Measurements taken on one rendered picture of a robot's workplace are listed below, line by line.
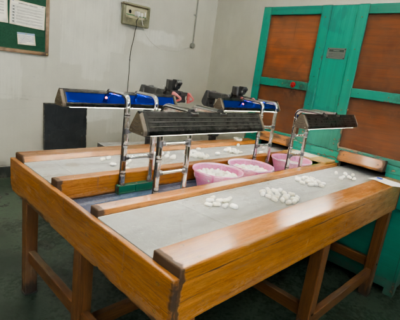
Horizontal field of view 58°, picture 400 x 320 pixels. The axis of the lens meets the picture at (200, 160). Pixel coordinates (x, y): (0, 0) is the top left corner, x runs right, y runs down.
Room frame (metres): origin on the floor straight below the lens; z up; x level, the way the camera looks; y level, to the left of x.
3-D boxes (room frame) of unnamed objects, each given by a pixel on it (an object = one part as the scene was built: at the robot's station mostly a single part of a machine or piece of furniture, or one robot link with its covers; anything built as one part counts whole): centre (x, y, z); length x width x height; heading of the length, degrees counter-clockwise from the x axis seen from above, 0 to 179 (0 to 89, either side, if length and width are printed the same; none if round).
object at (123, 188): (1.63, 0.34, 0.90); 0.20 x 0.19 x 0.45; 136
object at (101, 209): (1.77, -0.30, 0.71); 1.81 x 0.05 x 0.11; 136
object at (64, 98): (1.69, 0.39, 1.08); 0.62 x 0.08 x 0.07; 136
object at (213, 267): (1.50, -0.58, 0.67); 1.81 x 0.12 x 0.19; 136
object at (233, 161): (2.00, -0.29, 0.72); 0.27 x 0.27 x 0.10
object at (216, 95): (2.89, -0.08, 1.05); 0.30 x 0.09 x 0.12; 41
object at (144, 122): (1.30, -0.01, 1.08); 0.62 x 0.08 x 0.07; 136
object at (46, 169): (2.12, 0.07, 0.73); 1.81 x 0.30 x 0.02; 136
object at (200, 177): (1.80, -0.10, 0.72); 0.27 x 0.27 x 0.10
